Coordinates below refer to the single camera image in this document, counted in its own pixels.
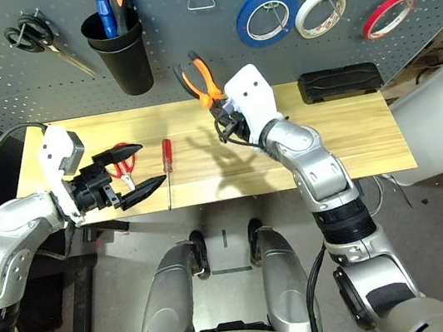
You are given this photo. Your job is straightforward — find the blue tape roll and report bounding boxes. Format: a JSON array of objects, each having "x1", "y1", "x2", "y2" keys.
[{"x1": 231, "y1": 0, "x2": 306, "y2": 51}]

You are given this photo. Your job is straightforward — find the red handled screwdriver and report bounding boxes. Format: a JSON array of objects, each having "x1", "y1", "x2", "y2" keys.
[{"x1": 157, "y1": 137, "x2": 183, "y2": 212}]

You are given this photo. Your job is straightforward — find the orange black handled screwdriver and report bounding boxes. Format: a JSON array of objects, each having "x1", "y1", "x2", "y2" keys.
[{"x1": 107, "y1": 0, "x2": 138, "y2": 38}]

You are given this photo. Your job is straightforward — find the blue handled screwdriver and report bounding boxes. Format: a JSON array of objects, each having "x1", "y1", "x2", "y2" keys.
[{"x1": 94, "y1": 0, "x2": 120, "y2": 41}]

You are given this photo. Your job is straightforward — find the black plastic tool case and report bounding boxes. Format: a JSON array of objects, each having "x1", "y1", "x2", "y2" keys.
[{"x1": 296, "y1": 60, "x2": 387, "y2": 107}]

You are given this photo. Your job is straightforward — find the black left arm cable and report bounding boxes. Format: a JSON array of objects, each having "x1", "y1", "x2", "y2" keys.
[{"x1": 0, "y1": 119, "x2": 66, "y2": 235}]

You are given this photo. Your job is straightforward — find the black plastic cup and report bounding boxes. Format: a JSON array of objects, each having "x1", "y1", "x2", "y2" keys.
[{"x1": 77, "y1": 3, "x2": 157, "y2": 103}]

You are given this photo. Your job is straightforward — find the black table leg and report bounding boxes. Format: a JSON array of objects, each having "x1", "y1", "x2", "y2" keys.
[{"x1": 81, "y1": 218, "x2": 130, "y2": 240}]

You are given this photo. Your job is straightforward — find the white rounded machine body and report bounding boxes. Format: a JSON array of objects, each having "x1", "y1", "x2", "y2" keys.
[{"x1": 381, "y1": 48, "x2": 443, "y2": 188}]

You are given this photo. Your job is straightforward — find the silver left robot leg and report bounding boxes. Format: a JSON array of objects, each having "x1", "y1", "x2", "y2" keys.
[{"x1": 127, "y1": 235, "x2": 222, "y2": 332}]

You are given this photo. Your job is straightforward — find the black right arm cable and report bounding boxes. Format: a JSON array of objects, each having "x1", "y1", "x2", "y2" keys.
[{"x1": 213, "y1": 104, "x2": 341, "y2": 332}]

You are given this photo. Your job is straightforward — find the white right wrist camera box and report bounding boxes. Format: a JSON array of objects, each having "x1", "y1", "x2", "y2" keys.
[{"x1": 221, "y1": 60, "x2": 288, "y2": 148}]

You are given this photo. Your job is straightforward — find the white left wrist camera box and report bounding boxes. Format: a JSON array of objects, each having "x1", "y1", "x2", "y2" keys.
[{"x1": 32, "y1": 119, "x2": 97, "y2": 232}]

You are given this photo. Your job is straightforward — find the orange black needle-nose pliers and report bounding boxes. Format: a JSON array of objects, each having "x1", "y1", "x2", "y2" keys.
[{"x1": 170, "y1": 46, "x2": 226, "y2": 114}]

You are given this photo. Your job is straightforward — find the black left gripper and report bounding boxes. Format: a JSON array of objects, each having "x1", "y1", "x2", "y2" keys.
[{"x1": 62, "y1": 139, "x2": 172, "y2": 220}]

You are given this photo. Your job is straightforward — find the white tape roll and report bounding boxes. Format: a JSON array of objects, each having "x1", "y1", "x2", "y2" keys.
[{"x1": 291, "y1": 0, "x2": 352, "y2": 42}]

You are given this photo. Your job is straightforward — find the silver right robot leg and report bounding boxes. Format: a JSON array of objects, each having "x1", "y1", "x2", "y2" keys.
[{"x1": 244, "y1": 210, "x2": 325, "y2": 332}]

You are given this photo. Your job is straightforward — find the black handled scissors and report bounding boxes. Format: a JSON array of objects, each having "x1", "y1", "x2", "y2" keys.
[{"x1": 0, "y1": 1, "x2": 97, "y2": 90}]

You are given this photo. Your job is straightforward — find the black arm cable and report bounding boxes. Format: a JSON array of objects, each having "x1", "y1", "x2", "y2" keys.
[
  {"x1": 0, "y1": 119, "x2": 66, "y2": 235},
  {"x1": 213, "y1": 104, "x2": 341, "y2": 332}
]

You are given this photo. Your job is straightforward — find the red tape roll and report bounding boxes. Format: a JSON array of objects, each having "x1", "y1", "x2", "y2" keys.
[{"x1": 357, "y1": 0, "x2": 423, "y2": 42}]

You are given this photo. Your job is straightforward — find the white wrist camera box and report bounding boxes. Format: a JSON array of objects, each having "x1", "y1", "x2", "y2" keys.
[
  {"x1": 32, "y1": 119, "x2": 97, "y2": 232},
  {"x1": 221, "y1": 60, "x2": 288, "y2": 148}
]

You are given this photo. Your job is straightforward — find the silver robot leg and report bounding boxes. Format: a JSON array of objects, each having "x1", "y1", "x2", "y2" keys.
[
  {"x1": 244, "y1": 210, "x2": 325, "y2": 332},
  {"x1": 127, "y1": 235, "x2": 222, "y2": 332}
]

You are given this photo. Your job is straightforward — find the red handled scissors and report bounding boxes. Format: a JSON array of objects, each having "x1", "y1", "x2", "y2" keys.
[{"x1": 102, "y1": 141, "x2": 142, "y2": 196}]

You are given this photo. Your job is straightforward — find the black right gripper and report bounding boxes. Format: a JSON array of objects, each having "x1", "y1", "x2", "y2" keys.
[{"x1": 211, "y1": 104, "x2": 253, "y2": 150}]

